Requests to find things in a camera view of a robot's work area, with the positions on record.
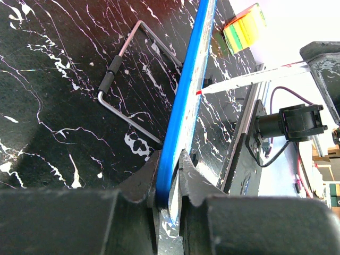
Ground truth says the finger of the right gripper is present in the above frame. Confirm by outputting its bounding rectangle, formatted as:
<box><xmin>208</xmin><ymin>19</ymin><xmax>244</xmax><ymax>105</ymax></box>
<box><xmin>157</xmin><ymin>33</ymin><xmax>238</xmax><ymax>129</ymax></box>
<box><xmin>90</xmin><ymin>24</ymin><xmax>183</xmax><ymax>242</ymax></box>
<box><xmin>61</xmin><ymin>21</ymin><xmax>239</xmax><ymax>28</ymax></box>
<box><xmin>300</xmin><ymin>41</ymin><xmax>339</xmax><ymax>122</ymax></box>

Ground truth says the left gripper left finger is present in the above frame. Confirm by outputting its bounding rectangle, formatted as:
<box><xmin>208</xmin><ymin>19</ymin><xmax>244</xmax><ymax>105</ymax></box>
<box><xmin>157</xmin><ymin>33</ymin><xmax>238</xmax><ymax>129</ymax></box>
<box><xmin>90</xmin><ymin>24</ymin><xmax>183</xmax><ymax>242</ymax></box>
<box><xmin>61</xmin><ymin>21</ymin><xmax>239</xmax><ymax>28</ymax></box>
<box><xmin>1</xmin><ymin>151</ymin><xmax>161</xmax><ymax>254</ymax></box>

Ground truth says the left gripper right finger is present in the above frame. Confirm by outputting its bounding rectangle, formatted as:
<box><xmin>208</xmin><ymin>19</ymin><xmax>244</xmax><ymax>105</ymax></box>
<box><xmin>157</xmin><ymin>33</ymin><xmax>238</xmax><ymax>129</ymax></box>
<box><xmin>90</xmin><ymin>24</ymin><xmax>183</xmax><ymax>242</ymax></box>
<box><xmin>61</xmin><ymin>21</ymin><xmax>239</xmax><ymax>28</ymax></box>
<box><xmin>178</xmin><ymin>150</ymin><xmax>339</xmax><ymax>254</ymax></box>

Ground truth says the red capped whiteboard marker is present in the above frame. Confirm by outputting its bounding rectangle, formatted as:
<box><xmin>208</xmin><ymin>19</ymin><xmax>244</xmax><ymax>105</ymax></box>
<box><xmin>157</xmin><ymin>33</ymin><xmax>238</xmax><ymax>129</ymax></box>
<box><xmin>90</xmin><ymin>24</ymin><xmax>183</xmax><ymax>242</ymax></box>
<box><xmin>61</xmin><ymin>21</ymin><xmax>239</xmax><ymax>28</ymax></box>
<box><xmin>196</xmin><ymin>61</ymin><xmax>311</xmax><ymax>95</ymax></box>

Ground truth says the blue framed whiteboard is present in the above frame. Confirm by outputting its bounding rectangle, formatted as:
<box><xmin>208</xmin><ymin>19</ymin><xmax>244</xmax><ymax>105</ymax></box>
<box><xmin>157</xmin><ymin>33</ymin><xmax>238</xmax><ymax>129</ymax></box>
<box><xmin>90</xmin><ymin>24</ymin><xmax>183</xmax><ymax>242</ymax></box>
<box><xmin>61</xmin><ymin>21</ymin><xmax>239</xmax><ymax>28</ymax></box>
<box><xmin>156</xmin><ymin>1</ymin><xmax>216</xmax><ymax>225</ymax></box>

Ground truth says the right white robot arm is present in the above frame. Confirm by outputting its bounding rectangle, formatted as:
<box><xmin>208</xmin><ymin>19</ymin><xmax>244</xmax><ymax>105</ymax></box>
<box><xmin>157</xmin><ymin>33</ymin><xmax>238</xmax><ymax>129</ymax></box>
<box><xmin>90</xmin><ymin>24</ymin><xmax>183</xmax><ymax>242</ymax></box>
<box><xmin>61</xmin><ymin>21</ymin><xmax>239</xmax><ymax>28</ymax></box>
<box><xmin>252</xmin><ymin>41</ymin><xmax>339</xmax><ymax>142</ymax></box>

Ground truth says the orange juice carton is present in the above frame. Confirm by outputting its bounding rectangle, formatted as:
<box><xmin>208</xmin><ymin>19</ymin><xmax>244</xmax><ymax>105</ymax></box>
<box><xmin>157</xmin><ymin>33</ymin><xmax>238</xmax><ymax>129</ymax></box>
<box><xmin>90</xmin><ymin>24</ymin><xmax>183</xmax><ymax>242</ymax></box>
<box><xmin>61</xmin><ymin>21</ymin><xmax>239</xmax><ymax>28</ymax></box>
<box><xmin>223</xmin><ymin>3</ymin><xmax>267</xmax><ymax>55</ymax></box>

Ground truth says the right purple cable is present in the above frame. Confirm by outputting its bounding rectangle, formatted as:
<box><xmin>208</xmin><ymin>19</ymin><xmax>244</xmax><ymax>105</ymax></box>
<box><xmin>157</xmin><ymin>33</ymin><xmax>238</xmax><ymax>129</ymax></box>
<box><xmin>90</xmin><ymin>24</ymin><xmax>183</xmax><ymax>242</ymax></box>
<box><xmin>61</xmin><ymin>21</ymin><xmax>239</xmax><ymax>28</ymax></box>
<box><xmin>269</xmin><ymin>86</ymin><xmax>314</xmax><ymax>156</ymax></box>

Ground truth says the wire whiteboard stand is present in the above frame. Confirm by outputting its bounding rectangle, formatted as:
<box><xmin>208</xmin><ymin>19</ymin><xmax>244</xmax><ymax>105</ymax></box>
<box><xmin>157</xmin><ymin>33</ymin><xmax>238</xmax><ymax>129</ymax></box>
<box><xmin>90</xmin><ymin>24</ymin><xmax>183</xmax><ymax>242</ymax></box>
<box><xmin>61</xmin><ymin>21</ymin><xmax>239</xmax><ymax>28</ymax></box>
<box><xmin>97</xmin><ymin>20</ymin><xmax>183</xmax><ymax>144</ymax></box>

